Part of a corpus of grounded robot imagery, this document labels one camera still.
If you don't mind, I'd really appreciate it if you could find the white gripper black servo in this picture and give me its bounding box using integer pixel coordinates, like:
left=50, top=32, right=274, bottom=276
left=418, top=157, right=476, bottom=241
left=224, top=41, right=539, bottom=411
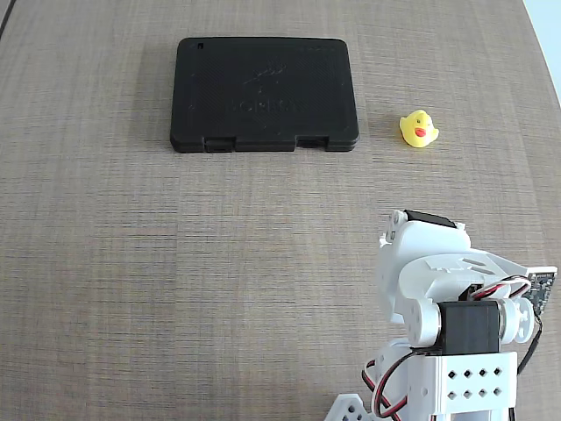
left=378, top=209, right=472, bottom=265

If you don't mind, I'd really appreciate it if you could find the yellow rubber duck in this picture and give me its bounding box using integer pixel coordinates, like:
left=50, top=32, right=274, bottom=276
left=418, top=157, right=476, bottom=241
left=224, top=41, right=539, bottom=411
left=399, top=109, right=440, bottom=149

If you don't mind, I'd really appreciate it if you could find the black plastic flat case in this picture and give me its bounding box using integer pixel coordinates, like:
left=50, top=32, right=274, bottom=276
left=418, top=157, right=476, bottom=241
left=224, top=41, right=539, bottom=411
left=169, top=36, right=361, bottom=154

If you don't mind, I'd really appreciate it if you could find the red black white servo cable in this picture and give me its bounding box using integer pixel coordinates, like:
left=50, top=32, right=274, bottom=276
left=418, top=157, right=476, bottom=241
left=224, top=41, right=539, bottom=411
left=361, top=350, right=413, bottom=421
left=475, top=275, right=533, bottom=304

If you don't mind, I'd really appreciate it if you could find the green camera circuit board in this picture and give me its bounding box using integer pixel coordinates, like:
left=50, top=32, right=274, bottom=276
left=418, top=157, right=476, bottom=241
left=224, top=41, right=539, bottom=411
left=527, top=270, right=558, bottom=318

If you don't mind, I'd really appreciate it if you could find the black camera cable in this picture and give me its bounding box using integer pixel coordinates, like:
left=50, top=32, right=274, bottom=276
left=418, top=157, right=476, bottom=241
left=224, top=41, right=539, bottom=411
left=516, top=306, right=543, bottom=376

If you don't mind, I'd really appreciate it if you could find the white perforated base bracket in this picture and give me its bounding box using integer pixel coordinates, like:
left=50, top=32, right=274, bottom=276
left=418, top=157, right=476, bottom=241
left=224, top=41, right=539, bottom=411
left=323, top=393, right=378, bottom=421

